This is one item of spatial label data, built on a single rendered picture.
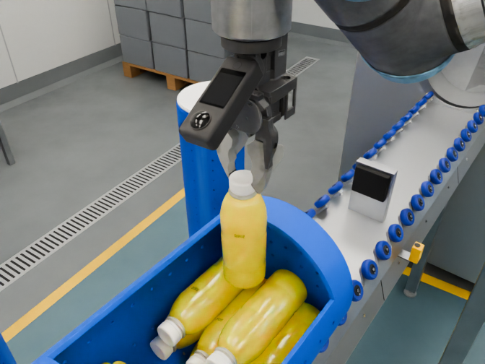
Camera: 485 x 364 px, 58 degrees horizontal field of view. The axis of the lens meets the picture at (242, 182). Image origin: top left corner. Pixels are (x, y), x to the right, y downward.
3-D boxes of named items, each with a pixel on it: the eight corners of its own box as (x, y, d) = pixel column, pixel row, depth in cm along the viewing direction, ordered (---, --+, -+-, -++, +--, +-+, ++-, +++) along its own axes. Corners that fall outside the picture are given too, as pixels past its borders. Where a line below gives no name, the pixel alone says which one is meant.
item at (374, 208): (385, 218, 117) (398, 170, 108) (379, 226, 114) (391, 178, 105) (351, 204, 122) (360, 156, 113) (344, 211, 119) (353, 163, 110)
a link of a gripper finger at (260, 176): (294, 181, 62) (288, 120, 58) (271, 202, 59) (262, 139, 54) (276, 177, 64) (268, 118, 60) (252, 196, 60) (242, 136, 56)
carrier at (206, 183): (208, 306, 189) (265, 282, 200) (196, 126, 138) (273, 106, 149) (182, 263, 209) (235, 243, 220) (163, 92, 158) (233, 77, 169)
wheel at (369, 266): (373, 254, 98) (366, 255, 99) (364, 266, 95) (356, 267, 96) (382, 271, 98) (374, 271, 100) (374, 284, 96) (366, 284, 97)
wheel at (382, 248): (387, 236, 103) (379, 237, 104) (379, 247, 100) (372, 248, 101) (395, 252, 103) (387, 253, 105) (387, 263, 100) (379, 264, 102)
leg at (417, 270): (417, 292, 214) (454, 188, 178) (413, 300, 211) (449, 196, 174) (405, 286, 217) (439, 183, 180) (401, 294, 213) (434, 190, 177)
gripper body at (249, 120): (296, 118, 59) (302, 27, 52) (259, 146, 54) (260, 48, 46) (250, 103, 63) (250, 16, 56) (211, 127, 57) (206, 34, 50)
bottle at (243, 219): (227, 256, 76) (223, 168, 65) (268, 261, 75) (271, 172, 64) (219, 289, 70) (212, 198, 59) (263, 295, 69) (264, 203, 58)
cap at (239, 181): (232, 176, 63) (232, 166, 62) (258, 179, 63) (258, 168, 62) (226, 193, 60) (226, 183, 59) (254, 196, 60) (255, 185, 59)
